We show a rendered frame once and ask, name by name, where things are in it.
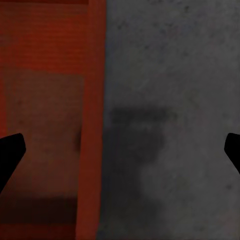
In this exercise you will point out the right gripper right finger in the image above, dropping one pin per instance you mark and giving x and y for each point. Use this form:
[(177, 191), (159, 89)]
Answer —
[(232, 149)]

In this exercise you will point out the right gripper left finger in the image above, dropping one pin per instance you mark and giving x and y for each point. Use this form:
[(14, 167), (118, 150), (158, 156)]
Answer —
[(12, 152)]

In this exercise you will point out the storage box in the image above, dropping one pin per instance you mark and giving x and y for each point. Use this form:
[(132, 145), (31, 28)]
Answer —
[(43, 42)]

